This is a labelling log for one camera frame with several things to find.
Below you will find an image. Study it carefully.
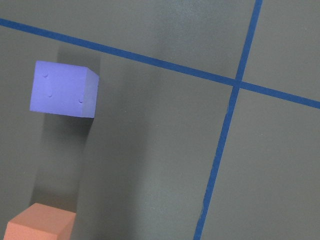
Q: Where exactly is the purple foam block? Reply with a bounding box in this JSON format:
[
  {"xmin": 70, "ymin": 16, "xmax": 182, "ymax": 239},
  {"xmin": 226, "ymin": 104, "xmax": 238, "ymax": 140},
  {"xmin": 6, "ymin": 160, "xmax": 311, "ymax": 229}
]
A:
[{"xmin": 29, "ymin": 60, "xmax": 100, "ymax": 119}]

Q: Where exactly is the orange foam block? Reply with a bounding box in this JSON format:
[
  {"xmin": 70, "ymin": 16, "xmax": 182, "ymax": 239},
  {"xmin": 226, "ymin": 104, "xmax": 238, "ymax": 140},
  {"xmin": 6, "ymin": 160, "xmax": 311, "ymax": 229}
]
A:
[{"xmin": 4, "ymin": 203, "xmax": 76, "ymax": 240}]

